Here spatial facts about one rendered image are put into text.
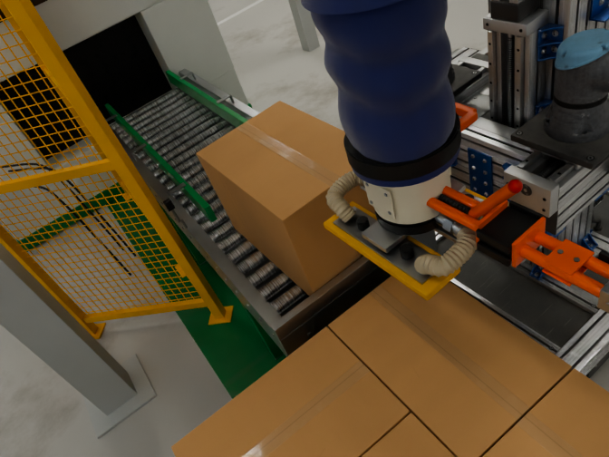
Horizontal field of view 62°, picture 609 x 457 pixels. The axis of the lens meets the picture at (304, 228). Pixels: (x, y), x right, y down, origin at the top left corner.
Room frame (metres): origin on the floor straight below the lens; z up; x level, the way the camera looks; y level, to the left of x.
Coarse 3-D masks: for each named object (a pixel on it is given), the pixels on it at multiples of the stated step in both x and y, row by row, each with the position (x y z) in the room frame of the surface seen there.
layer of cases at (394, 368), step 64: (384, 320) 0.96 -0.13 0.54; (448, 320) 0.88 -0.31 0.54; (256, 384) 0.91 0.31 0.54; (320, 384) 0.83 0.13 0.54; (384, 384) 0.76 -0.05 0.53; (448, 384) 0.69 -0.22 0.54; (512, 384) 0.62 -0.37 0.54; (576, 384) 0.56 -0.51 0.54; (192, 448) 0.79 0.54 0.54; (256, 448) 0.72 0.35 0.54; (320, 448) 0.65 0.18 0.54; (384, 448) 0.59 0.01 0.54; (448, 448) 0.53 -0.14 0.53; (512, 448) 0.47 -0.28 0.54; (576, 448) 0.42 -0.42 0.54
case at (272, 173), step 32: (256, 128) 1.69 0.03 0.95; (288, 128) 1.60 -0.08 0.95; (320, 128) 1.52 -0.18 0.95; (224, 160) 1.55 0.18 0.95; (256, 160) 1.47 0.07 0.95; (288, 160) 1.40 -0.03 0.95; (320, 160) 1.34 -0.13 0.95; (224, 192) 1.56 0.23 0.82; (256, 192) 1.30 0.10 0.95; (288, 192) 1.24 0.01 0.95; (320, 192) 1.18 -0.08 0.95; (352, 192) 1.22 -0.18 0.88; (256, 224) 1.36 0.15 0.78; (288, 224) 1.13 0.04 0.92; (320, 224) 1.17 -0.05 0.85; (288, 256) 1.20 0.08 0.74; (320, 256) 1.15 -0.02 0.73; (352, 256) 1.19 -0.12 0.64
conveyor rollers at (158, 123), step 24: (168, 96) 3.26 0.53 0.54; (144, 120) 3.02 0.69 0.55; (168, 120) 2.90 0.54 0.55; (192, 120) 2.83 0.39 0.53; (216, 120) 2.69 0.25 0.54; (168, 144) 2.60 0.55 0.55; (192, 144) 2.53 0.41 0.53; (192, 168) 2.27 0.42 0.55; (216, 192) 1.99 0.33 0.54; (192, 216) 1.87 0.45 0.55; (216, 216) 1.81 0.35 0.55; (216, 240) 1.68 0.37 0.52; (240, 240) 1.62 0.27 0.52; (240, 264) 1.45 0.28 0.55; (264, 288) 1.28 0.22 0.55
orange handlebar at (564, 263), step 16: (464, 112) 0.97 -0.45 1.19; (464, 128) 0.92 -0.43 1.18; (448, 192) 0.73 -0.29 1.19; (432, 208) 0.71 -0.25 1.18; (448, 208) 0.69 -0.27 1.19; (464, 224) 0.64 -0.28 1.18; (544, 240) 0.53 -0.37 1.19; (560, 240) 0.52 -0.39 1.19; (528, 256) 0.52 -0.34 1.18; (544, 256) 0.50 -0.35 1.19; (560, 256) 0.49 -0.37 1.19; (576, 256) 0.48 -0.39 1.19; (592, 256) 0.47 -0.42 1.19; (544, 272) 0.49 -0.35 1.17; (560, 272) 0.46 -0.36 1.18; (576, 272) 0.45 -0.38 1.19; (608, 272) 0.43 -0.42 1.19; (592, 288) 0.42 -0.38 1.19
